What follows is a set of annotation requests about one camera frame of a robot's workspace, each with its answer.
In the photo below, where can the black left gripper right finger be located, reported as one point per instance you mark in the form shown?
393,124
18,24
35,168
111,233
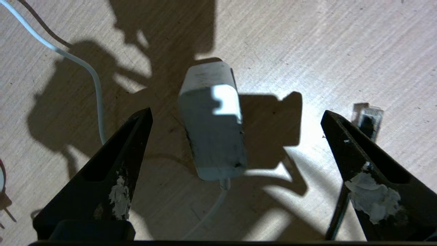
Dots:
382,184

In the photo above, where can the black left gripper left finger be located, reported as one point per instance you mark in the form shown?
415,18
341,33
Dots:
102,184

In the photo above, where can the white power adapter black face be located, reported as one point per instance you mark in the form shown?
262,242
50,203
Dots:
211,136

